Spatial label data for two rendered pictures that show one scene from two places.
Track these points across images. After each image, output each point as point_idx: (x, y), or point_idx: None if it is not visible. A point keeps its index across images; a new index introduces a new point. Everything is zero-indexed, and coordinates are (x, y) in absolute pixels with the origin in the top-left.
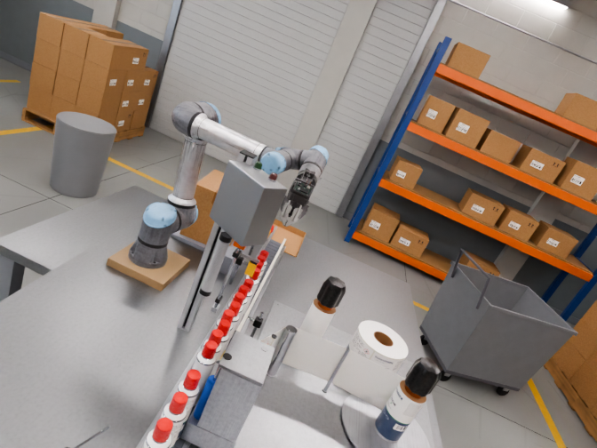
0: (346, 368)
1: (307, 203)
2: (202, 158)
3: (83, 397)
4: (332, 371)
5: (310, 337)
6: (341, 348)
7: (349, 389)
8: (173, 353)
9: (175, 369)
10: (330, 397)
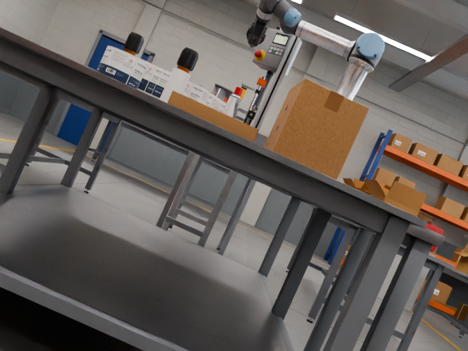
0: (155, 80)
1: (251, 26)
2: (343, 75)
3: None
4: (159, 89)
5: (188, 83)
6: (169, 72)
7: (142, 89)
8: None
9: None
10: None
